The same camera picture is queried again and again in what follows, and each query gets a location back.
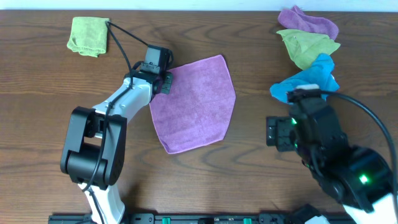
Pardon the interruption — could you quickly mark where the purple cloth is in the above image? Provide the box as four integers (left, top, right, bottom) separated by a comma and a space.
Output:
277, 6, 339, 40
150, 55, 236, 154

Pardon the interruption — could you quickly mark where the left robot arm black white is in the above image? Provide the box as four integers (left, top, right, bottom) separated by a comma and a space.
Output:
60, 62, 173, 223

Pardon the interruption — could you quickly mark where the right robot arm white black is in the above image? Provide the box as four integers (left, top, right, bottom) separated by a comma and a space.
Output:
266, 114, 397, 223

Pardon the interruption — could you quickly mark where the crumpled blue cloth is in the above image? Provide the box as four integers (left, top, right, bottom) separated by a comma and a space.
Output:
270, 54, 340, 103

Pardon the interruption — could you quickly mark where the folded green cloth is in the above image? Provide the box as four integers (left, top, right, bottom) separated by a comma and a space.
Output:
67, 17, 110, 57

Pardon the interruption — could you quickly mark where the crumpled olive green cloth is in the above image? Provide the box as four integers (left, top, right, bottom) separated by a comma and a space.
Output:
277, 29, 341, 70

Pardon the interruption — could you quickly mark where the crumpled purple cloth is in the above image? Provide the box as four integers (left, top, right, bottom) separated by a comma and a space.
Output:
277, 6, 339, 40

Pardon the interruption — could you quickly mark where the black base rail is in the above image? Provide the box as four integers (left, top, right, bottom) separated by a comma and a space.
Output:
47, 213, 354, 224

